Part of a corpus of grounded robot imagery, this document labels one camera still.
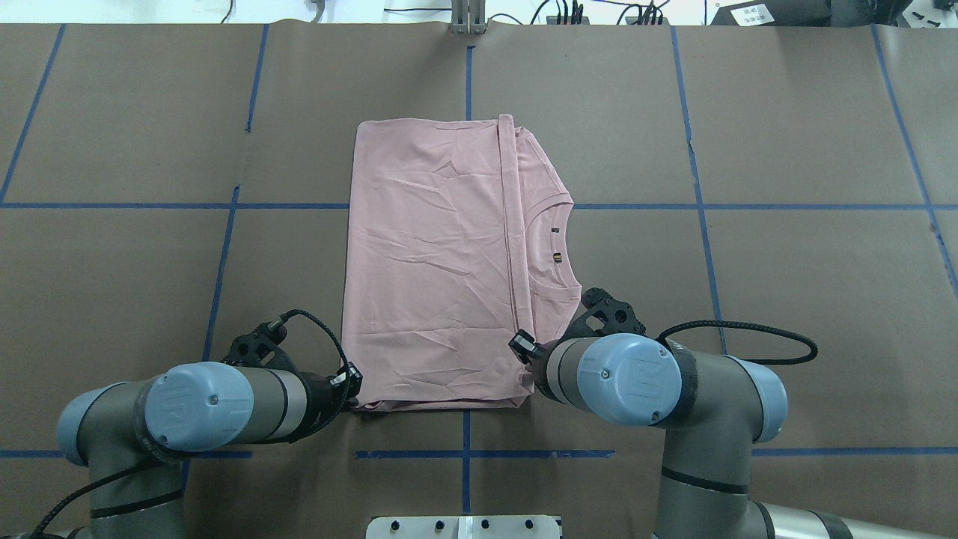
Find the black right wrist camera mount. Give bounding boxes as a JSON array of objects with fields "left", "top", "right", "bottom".
[{"left": 562, "top": 287, "right": 647, "bottom": 338}]

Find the black device with label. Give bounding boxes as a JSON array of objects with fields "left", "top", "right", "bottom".
[{"left": 708, "top": 1, "right": 832, "bottom": 28}]

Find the black left camera cable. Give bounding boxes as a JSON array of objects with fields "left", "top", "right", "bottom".
[{"left": 268, "top": 309, "right": 353, "bottom": 375}]

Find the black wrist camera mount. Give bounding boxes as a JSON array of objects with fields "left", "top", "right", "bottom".
[
  {"left": 562, "top": 287, "right": 647, "bottom": 338},
  {"left": 220, "top": 320, "right": 295, "bottom": 372}
]

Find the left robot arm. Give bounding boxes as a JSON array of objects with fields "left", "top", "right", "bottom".
[{"left": 26, "top": 362, "right": 362, "bottom": 538}]

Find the grey aluminium camera post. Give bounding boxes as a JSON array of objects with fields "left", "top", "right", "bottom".
[{"left": 449, "top": 0, "right": 488, "bottom": 35}]

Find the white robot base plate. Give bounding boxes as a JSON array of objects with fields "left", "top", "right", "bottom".
[{"left": 365, "top": 514, "right": 564, "bottom": 538}]

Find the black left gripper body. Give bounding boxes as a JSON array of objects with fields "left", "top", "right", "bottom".
[{"left": 300, "top": 373, "right": 343, "bottom": 427}]

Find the black braided right cable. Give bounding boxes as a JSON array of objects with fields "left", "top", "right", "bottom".
[{"left": 655, "top": 320, "right": 819, "bottom": 366}]

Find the pink Snoopy t-shirt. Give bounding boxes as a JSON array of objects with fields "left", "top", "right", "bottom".
[{"left": 342, "top": 114, "right": 582, "bottom": 412}]

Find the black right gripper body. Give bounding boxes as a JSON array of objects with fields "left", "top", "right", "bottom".
[{"left": 525, "top": 341, "right": 558, "bottom": 395}]

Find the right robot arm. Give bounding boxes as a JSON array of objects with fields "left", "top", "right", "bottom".
[{"left": 509, "top": 331, "right": 921, "bottom": 538}]

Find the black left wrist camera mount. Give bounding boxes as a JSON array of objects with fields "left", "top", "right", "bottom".
[{"left": 220, "top": 320, "right": 295, "bottom": 372}]

